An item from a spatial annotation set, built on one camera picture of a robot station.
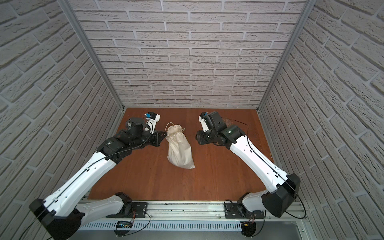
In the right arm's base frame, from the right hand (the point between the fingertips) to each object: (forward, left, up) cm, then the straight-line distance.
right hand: (194, 138), depth 73 cm
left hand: (+3, +14, +5) cm, 15 cm away
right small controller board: (-36, -24, -26) cm, 51 cm away
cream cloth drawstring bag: (-3, +8, -7) cm, 11 cm away
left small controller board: (-31, +37, -26) cm, 55 cm away
